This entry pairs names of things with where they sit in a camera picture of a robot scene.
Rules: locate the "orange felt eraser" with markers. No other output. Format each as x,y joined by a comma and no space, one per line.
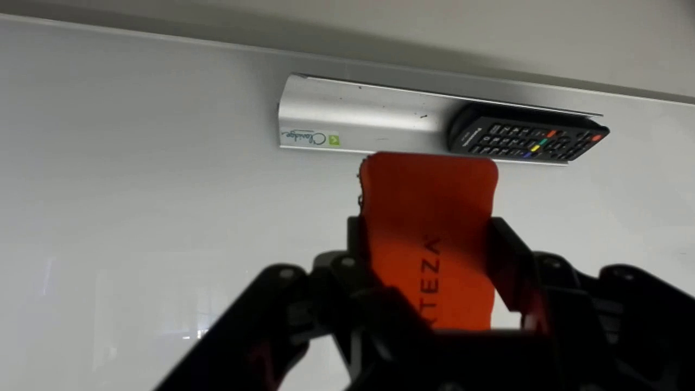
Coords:
431,232

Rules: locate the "black remote control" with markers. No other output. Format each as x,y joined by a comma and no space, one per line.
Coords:
524,133

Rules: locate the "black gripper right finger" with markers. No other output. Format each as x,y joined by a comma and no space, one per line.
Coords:
579,304

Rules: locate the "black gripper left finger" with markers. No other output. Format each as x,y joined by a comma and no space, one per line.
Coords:
305,317

